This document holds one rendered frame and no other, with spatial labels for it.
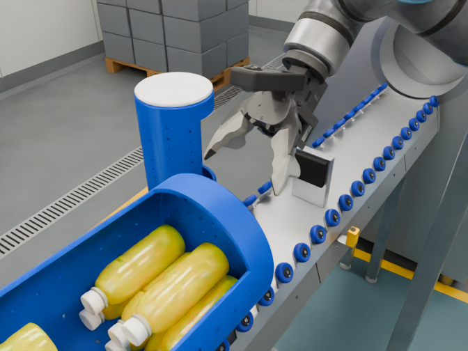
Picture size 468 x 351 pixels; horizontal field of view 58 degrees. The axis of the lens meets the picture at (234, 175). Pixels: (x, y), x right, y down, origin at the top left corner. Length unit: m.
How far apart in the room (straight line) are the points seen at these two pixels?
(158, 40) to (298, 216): 3.05
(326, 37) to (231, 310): 0.43
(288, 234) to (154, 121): 0.65
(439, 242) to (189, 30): 2.90
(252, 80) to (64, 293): 0.50
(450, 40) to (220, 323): 0.50
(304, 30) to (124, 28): 3.65
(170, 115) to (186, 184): 0.75
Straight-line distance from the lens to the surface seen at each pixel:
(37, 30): 4.57
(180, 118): 1.46
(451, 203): 1.18
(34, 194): 2.97
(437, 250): 1.28
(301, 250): 0.98
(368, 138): 1.51
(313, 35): 0.63
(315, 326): 2.06
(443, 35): 0.63
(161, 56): 4.02
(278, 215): 1.13
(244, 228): 0.70
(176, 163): 1.55
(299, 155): 1.10
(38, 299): 0.80
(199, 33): 3.67
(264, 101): 0.63
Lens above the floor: 1.67
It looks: 36 degrees down
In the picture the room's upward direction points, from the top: straight up
